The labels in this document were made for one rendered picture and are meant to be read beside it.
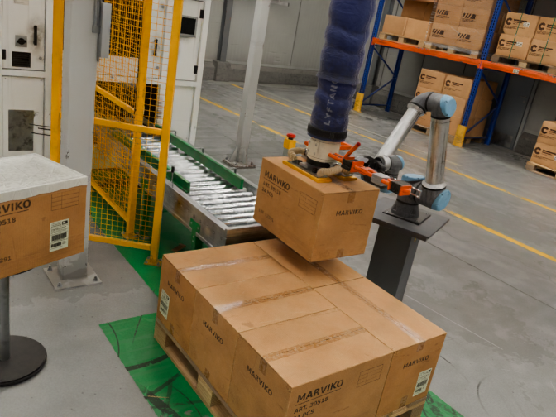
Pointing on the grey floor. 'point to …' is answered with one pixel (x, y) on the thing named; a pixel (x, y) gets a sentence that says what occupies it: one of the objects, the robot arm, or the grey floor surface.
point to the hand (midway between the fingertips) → (356, 165)
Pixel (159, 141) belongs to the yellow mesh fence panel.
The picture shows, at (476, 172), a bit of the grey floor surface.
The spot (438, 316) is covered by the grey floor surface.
